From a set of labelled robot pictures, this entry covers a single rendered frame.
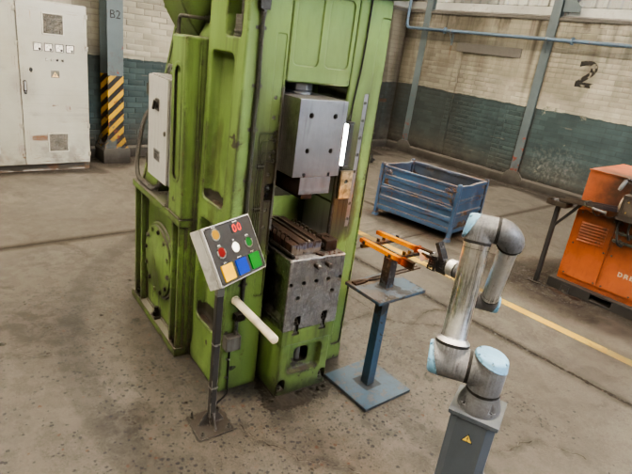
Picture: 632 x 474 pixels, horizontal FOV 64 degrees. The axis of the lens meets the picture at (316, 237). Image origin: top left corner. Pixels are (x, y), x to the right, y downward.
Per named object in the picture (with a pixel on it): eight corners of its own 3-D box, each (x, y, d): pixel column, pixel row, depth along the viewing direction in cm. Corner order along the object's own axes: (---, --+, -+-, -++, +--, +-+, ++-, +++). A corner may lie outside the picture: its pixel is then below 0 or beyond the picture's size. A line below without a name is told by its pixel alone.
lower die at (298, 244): (320, 252, 292) (322, 238, 290) (291, 256, 281) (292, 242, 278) (282, 227, 324) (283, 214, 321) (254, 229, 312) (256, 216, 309)
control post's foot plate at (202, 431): (236, 430, 279) (237, 417, 276) (198, 443, 267) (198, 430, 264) (219, 406, 295) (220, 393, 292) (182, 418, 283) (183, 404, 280)
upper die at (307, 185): (328, 193, 280) (330, 176, 277) (297, 195, 269) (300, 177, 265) (288, 172, 311) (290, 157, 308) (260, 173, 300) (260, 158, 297)
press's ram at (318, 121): (350, 175, 284) (361, 102, 270) (292, 178, 263) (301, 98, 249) (308, 157, 316) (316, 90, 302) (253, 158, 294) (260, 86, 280)
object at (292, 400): (347, 398, 317) (348, 396, 317) (266, 427, 284) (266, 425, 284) (312, 363, 346) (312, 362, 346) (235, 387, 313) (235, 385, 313)
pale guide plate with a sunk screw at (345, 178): (349, 197, 307) (354, 170, 301) (338, 198, 302) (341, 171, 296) (347, 197, 308) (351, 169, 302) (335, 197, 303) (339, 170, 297)
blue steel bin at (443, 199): (478, 232, 669) (492, 179, 644) (447, 243, 613) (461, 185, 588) (403, 206, 743) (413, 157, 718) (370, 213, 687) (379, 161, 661)
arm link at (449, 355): (462, 387, 220) (505, 218, 211) (421, 375, 224) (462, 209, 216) (462, 376, 234) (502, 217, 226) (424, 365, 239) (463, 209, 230)
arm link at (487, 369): (501, 402, 218) (512, 368, 211) (461, 390, 222) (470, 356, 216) (501, 383, 231) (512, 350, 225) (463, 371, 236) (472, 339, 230)
